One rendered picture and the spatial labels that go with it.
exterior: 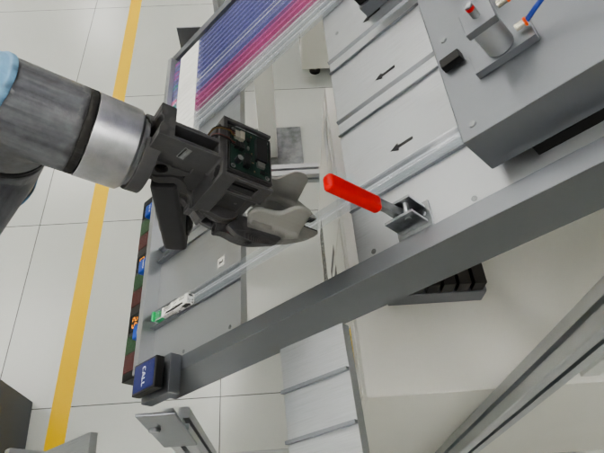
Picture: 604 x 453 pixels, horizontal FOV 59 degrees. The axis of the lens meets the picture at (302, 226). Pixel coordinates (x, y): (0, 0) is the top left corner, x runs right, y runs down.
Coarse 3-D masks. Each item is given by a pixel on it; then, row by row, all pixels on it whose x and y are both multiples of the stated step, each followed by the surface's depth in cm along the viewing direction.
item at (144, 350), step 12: (168, 60) 109; (168, 72) 106; (168, 84) 104; (168, 96) 102; (156, 216) 86; (156, 228) 85; (156, 240) 84; (156, 252) 83; (156, 264) 82; (144, 276) 80; (156, 276) 81; (144, 288) 79; (156, 288) 80; (144, 300) 77; (156, 300) 79; (144, 312) 76; (144, 324) 76; (144, 336) 75; (144, 348) 74; (144, 360) 73; (132, 372) 72
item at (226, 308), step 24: (240, 96) 85; (216, 120) 88; (240, 120) 82; (192, 240) 78; (216, 240) 74; (168, 264) 81; (192, 264) 76; (216, 264) 71; (168, 288) 78; (192, 288) 73; (240, 288) 65; (192, 312) 71; (216, 312) 67; (240, 312) 63; (168, 336) 73; (192, 336) 69; (216, 336) 65
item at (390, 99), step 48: (336, 48) 70; (384, 48) 62; (336, 96) 66; (384, 96) 59; (432, 96) 54; (384, 144) 56; (576, 144) 41; (384, 192) 53; (432, 192) 49; (480, 192) 45; (384, 240) 51
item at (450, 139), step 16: (432, 144) 50; (448, 144) 49; (400, 160) 52; (416, 160) 51; (432, 160) 50; (384, 176) 53; (400, 176) 52; (336, 208) 56; (352, 208) 56; (320, 224) 58; (256, 256) 63; (224, 272) 67; (240, 272) 65; (208, 288) 68; (160, 320) 75
